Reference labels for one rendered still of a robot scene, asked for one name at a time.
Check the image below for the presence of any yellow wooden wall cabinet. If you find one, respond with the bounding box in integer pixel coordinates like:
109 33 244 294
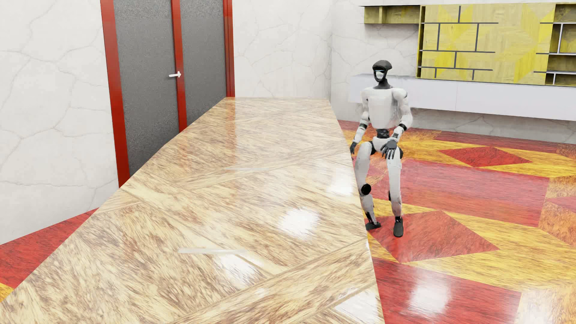
416 3 576 87

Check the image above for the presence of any grey door leaf plain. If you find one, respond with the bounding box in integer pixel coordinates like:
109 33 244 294
179 0 227 127

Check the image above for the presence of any white long wall sideboard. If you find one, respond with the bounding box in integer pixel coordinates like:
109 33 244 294
348 74 576 122

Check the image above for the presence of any glossy wooden conference table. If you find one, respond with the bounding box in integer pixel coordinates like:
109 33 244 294
0 97 386 324

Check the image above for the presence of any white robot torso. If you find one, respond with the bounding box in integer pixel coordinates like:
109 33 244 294
363 86 407 151

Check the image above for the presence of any grey door with red frame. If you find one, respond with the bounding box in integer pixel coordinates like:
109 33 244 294
100 0 236 188

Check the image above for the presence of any white right robot leg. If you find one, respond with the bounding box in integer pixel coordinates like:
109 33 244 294
353 141 383 231

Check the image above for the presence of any small yellow wall shelf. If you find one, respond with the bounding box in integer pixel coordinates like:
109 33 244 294
364 5 422 25

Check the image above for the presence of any grey door leaf with handle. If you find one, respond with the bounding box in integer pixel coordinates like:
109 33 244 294
112 0 181 176

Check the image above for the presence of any black robot head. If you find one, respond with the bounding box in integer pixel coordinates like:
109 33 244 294
372 59 393 90

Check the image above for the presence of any white left robot leg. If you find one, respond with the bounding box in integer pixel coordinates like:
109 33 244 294
385 148 405 238

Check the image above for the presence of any white robot leg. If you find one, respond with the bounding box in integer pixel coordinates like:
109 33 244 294
353 141 383 231
385 148 405 238

